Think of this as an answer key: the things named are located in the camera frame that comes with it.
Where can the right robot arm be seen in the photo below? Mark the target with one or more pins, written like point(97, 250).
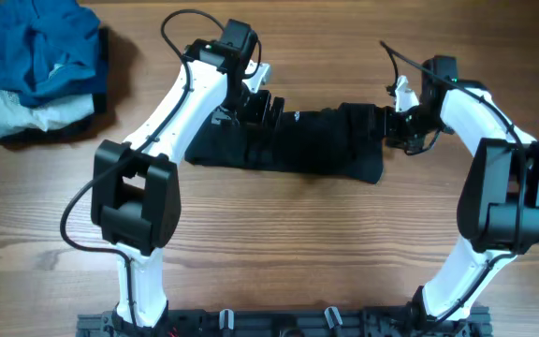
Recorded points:
point(498, 209)

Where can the dark folded garment under pile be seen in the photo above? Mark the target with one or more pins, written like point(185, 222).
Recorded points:
point(96, 103)

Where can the blue crumpled garment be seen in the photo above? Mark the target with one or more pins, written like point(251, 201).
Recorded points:
point(49, 50)

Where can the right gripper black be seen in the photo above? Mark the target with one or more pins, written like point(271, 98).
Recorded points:
point(386, 124)

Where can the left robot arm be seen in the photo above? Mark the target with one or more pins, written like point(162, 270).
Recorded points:
point(136, 201)

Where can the black shorts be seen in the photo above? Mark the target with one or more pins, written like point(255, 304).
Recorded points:
point(337, 142)

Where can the light blue white garment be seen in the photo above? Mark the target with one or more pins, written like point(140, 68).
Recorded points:
point(12, 112)

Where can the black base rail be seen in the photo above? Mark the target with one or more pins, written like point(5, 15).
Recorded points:
point(370, 321)

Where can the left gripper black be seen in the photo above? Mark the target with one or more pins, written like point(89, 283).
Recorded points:
point(275, 112)

